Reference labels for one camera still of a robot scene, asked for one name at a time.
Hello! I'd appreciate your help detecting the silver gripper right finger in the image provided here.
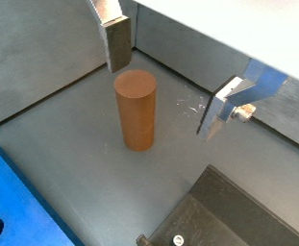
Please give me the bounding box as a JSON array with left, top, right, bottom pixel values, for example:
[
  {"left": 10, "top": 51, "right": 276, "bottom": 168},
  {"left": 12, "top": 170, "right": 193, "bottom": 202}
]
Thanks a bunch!
[{"left": 196, "top": 60, "right": 287, "bottom": 140}]

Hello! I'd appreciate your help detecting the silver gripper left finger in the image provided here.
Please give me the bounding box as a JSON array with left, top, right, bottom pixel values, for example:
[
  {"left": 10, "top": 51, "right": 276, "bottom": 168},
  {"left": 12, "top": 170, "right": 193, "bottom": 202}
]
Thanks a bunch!
[{"left": 85, "top": 0, "right": 130, "bottom": 73}]

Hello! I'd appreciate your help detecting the brown round cylinder peg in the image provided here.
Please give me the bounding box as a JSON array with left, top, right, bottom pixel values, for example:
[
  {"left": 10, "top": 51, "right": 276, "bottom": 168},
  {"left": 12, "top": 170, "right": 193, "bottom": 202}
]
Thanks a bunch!
[{"left": 114, "top": 69, "right": 156, "bottom": 152}]

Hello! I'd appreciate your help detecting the blue shape sorting board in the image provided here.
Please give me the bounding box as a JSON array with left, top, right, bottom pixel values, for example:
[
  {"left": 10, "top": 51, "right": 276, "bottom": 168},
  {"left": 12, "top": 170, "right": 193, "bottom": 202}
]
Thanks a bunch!
[{"left": 0, "top": 147, "right": 84, "bottom": 246}]

